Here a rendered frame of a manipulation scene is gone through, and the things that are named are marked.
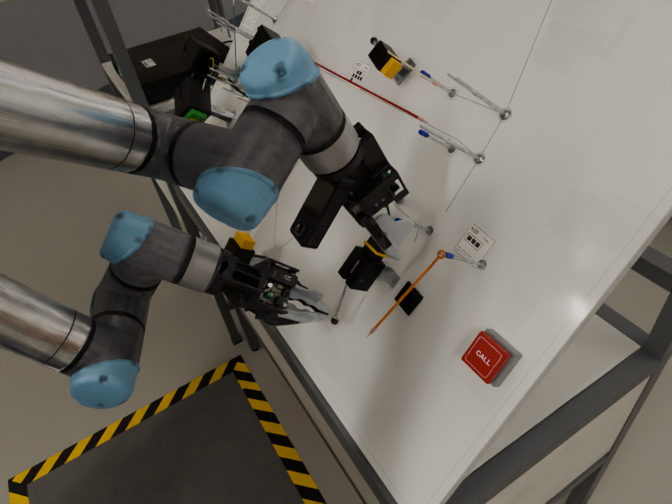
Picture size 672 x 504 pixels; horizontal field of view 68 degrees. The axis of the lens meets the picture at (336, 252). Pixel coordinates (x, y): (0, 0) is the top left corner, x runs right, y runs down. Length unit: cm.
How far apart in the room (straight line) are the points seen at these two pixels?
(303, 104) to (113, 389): 41
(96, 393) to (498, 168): 62
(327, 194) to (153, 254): 25
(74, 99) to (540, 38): 61
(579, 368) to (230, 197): 81
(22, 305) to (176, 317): 178
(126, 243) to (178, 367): 154
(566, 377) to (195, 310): 173
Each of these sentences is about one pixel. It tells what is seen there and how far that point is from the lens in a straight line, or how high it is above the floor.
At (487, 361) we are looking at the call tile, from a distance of 70.
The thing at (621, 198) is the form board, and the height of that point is 127.
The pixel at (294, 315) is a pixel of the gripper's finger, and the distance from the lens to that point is 82.
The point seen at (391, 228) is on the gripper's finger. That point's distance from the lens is 71.
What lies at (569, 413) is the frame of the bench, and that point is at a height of 80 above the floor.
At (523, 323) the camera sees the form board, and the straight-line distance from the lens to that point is 72.
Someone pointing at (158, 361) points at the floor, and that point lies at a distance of 229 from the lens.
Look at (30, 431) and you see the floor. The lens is 237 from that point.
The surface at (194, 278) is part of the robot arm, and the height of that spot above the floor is 119.
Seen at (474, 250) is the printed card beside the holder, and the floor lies 116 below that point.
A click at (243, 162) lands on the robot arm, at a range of 50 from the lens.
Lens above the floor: 167
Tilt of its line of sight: 42 degrees down
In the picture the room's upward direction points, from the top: 9 degrees counter-clockwise
